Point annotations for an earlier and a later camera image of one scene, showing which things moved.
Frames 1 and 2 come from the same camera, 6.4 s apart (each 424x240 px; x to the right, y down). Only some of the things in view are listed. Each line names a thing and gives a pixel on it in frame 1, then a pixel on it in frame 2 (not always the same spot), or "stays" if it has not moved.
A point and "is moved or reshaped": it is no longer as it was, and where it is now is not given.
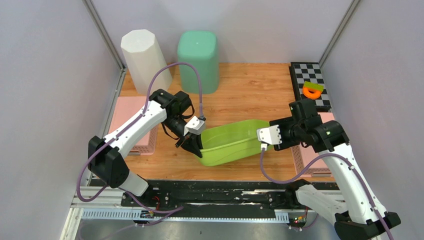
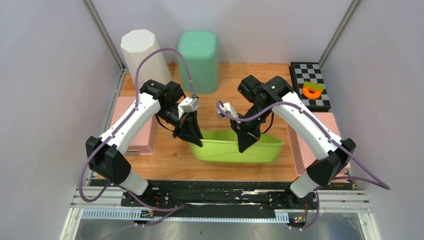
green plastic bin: [201, 48] stays
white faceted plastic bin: [143, 58] stays
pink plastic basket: [310, 162] stays
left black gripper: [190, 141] to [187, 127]
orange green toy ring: [312, 90] stays
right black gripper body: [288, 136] to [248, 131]
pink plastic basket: [125, 109] stays
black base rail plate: [216, 199] stays
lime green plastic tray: [231, 143] is moved or reshaped
